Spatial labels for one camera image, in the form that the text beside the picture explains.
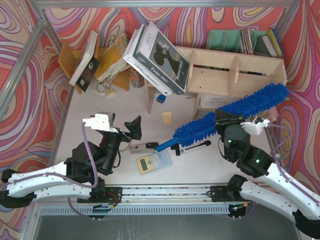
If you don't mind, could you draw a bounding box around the colored pencils cup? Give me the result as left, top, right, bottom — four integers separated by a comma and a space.
129, 68, 145, 89

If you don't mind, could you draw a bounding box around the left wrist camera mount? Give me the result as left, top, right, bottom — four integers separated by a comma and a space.
82, 112, 119, 133

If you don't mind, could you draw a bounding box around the white book black cover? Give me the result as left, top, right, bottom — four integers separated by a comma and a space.
69, 30, 100, 92

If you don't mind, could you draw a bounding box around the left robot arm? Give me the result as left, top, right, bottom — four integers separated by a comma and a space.
0, 112, 142, 209

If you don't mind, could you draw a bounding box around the white paper notebook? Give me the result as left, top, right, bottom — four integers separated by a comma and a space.
200, 94, 239, 109

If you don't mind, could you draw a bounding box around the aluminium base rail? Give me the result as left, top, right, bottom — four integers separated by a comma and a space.
32, 183, 258, 205

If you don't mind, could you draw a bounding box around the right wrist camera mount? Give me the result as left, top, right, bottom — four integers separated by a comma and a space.
240, 116, 271, 135

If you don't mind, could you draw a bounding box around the wooden desktop bookshelf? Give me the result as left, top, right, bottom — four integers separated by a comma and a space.
145, 45, 288, 121

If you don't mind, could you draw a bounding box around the blue and yellow book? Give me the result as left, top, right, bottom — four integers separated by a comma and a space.
262, 28, 284, 58

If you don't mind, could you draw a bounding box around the beige and black stapler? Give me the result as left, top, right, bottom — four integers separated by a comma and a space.
129, 142, 159, 154

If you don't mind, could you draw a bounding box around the blue microfiber duster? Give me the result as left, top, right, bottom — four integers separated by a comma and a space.
156, 83, 290, 152

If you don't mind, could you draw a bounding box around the white and black utility knife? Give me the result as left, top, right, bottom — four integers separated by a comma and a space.
170, 140, 211, 156

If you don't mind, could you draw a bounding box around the yellow wooden book stand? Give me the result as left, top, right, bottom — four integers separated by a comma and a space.
58, 34, 130, 94

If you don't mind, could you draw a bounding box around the brass padlock with ring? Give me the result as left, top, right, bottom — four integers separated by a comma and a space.
96, 83, 115, 97

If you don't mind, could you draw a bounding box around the teal file organizer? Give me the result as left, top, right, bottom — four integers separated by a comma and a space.
205, 29, 278, 57

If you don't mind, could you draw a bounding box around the pink pig toy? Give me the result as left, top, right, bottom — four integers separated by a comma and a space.
261, 106, 279, 123

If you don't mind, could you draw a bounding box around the yellow books stack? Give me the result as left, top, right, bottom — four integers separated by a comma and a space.
95, 32, 129, 83

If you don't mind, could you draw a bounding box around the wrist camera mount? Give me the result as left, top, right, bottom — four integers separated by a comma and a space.
240, 116, 271, 135
82, 112, 119, 133

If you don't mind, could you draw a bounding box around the blue pencil sharpener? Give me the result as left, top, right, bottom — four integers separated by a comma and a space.
156, 94, 166, 104

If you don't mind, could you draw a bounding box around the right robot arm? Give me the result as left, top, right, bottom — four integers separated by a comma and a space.
215, 108, 320, 239

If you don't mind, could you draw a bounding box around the white Chokladfabriken book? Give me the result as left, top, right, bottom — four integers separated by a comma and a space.
122, 24, 173, 96

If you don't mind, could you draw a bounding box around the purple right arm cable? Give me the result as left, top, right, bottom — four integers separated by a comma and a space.
264, 122, 320, 201

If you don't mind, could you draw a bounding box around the yellow sticky note pad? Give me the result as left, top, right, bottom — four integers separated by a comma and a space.
162, 111, 173, 125

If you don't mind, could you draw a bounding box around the yellow and blue calculator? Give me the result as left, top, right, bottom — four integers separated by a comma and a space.
136, 150, 173, 175

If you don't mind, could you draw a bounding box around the Twins story dark book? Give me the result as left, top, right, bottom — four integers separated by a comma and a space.
133, 22, 190, 95

